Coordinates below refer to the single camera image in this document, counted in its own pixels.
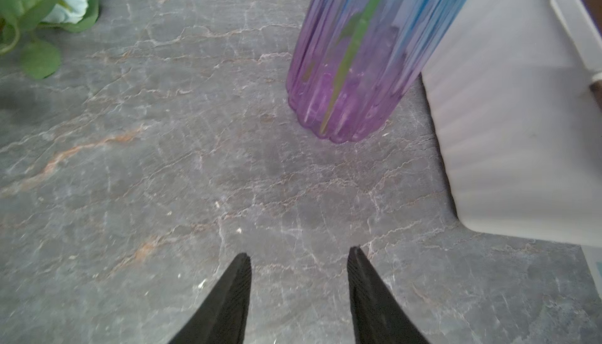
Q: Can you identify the purple glass vase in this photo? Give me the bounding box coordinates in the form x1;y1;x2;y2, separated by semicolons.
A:
285;0;467;143

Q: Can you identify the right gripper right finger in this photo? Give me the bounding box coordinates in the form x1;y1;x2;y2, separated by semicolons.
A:
346;246;429;344

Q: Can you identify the white flower stem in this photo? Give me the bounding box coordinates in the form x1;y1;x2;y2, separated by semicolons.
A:
1;0;100;79

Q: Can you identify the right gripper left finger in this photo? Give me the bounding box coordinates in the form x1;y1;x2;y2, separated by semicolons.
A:
169;253;252;344

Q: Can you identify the brown lid storage box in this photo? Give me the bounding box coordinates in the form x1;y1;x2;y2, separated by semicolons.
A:
422;0;601;247

